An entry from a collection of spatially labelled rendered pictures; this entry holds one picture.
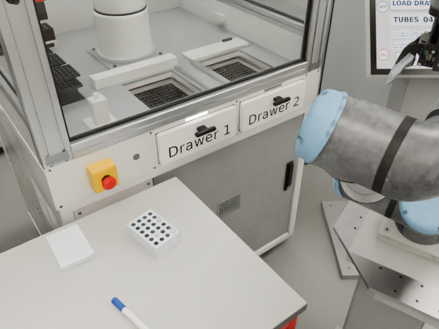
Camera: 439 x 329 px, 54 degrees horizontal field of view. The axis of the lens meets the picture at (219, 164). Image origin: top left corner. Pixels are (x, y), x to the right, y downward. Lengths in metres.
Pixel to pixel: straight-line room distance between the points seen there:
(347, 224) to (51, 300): 0.79
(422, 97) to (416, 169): 1.28
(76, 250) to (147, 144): 0.36
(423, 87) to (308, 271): 0.95
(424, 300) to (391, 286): 0.07
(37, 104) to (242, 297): 0.66
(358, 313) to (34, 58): 1.12
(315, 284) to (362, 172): 1.50
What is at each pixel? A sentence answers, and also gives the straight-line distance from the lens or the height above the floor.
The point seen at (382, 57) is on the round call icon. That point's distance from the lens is 1.65.
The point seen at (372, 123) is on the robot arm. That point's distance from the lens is 0.61.
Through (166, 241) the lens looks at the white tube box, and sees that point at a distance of 1.13.
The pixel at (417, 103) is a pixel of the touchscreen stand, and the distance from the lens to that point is 1.88.
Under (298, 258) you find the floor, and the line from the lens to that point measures 2.16.
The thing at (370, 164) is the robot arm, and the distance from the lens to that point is 0.61.
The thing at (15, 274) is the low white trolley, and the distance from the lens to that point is 1.21.
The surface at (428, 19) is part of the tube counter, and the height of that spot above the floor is 1.11.
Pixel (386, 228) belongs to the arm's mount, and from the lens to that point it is 1.23.
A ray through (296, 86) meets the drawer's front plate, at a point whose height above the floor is 0.92.
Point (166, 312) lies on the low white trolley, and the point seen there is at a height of 0.76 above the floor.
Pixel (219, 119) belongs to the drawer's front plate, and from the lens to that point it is 1.37.
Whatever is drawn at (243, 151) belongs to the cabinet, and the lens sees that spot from 1.57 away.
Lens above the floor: 1.63
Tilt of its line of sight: 38 degrees down
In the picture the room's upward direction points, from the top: straight up
